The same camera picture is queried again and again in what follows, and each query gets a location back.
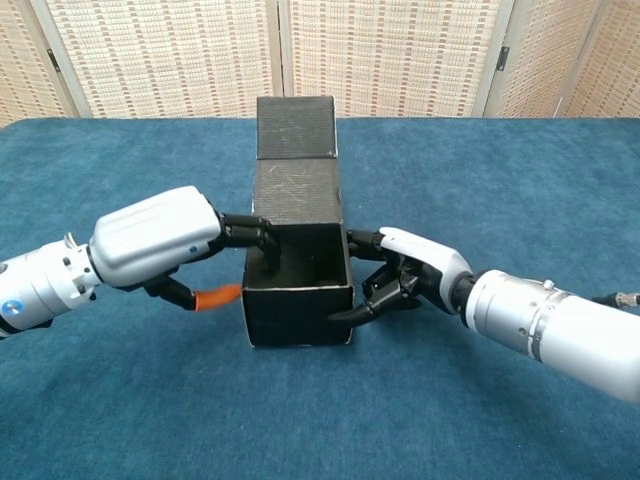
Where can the woven bamboo screen panel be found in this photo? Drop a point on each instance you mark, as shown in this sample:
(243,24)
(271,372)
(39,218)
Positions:
(390,55)
(20,60)
(165,55)
(540,55)
(615,60)

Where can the black screen hinge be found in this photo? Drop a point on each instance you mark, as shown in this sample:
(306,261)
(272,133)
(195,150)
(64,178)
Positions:
(53,58)
(504,57)

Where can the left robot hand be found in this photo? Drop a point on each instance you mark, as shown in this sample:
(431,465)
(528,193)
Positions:
(150,235)

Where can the dark cardboard box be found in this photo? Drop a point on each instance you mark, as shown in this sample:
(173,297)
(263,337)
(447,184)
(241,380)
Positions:
(295,200)

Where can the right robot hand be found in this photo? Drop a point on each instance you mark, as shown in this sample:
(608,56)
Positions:
(430,260)

